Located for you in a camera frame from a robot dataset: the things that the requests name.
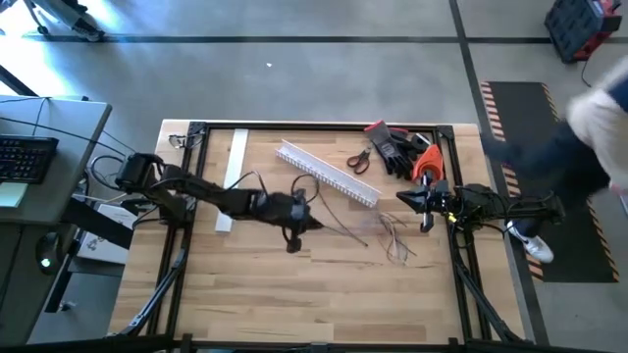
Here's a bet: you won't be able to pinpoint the white slotted cable duct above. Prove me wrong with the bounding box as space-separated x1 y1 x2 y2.
274 138 382 208

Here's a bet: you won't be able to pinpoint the red-handled scissors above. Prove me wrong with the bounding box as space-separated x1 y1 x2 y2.
345 146 373 177

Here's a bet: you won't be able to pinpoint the black aluminium table frame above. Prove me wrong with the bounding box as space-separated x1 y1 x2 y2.
110 120 526 353

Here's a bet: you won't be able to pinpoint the black hazard-striped floor mat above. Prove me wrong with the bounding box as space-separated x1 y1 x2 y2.
479 80 620 284

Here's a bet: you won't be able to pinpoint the white duct cover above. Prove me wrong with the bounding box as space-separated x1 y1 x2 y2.
214 127 250 233

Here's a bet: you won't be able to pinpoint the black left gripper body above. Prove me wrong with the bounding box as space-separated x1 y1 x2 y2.
267 191 312 231

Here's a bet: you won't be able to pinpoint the black keyboard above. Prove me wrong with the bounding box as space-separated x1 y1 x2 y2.
0 135 60 185

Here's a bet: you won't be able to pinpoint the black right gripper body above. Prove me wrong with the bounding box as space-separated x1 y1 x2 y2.
424 179 465 220

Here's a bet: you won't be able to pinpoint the white cardboard box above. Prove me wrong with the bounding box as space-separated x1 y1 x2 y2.
76 203 139 266

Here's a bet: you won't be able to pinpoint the person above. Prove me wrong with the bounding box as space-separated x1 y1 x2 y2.
483 58 628 265

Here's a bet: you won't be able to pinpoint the grey desk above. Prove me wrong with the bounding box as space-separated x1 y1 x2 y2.
0 95 113 344

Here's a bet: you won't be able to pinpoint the grey chair base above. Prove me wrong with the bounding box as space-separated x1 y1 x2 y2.
22 0 107 43

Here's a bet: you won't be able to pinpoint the black tape roll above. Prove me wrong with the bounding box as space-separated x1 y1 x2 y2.
409 132 432 154

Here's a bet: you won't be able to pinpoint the pale paper note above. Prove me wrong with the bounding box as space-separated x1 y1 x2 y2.
0 180 29 209

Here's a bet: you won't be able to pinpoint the orange plastic tool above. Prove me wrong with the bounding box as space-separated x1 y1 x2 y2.
410 143 446 186

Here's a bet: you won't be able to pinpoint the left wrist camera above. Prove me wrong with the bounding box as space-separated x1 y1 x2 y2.
286 226 303 255

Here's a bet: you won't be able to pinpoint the black computer mouse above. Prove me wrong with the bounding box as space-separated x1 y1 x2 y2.
34 232 63 276

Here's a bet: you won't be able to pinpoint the coloured wire bundle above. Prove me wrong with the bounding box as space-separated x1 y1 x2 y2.
375 210 418 267

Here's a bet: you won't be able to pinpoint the red and black tool box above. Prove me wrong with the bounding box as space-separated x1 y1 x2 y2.
543 0 623 64

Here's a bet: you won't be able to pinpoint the black grey work glove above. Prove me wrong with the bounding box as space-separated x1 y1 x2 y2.
390 126 418 153
363 120 415 179

